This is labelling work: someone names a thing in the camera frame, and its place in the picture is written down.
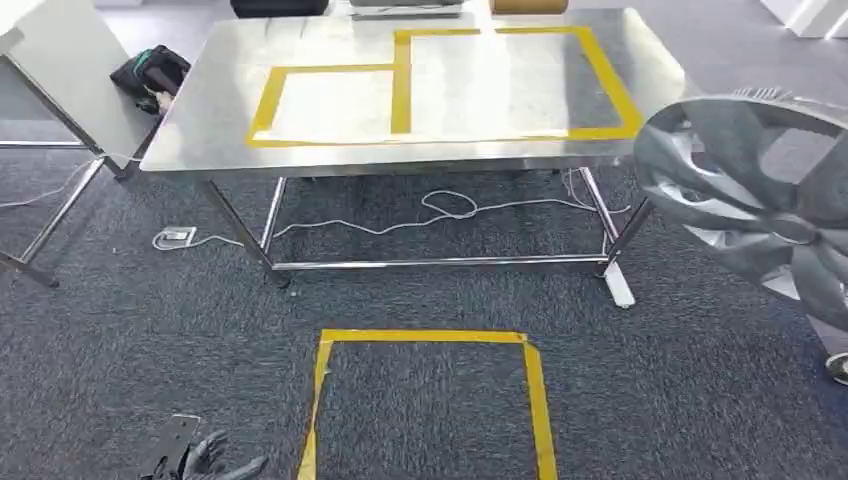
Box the steel bench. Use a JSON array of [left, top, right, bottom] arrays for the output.
[[139, 7, 705, 310]]

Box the silver wheel hubcap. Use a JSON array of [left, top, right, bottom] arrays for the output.
[[632, 86, 848, 334]]

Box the thin white cable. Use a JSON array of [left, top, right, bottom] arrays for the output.
[[0, 154, 102, 211]]

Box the small steel table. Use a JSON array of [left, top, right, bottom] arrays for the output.
[[0, 0, 162, 290]]

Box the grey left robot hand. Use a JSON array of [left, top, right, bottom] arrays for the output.
[[177, 429, 270, 480]]

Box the white furniture base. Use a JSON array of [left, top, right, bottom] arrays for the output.
[[759, 0, 848, 40]]

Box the black case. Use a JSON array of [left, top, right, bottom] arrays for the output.
[[229, 0, 331, 20]]

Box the yellow tape on bench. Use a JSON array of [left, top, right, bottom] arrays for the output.
[[245, 25, 645, 149]]

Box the long white cable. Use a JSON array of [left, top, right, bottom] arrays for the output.
[[151, 168, 632, 253]]

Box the black bag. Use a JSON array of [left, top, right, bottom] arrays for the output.
[[109, 44, 193, 116]]

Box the brown box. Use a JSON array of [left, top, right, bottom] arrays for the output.
[[490, 0, 570, 17]]

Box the floor socket box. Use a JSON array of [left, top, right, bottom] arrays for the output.
[[160, 225, 199, 250]]

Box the white rectangular block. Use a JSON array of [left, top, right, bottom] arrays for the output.
[[602, 260, 637, 311]]

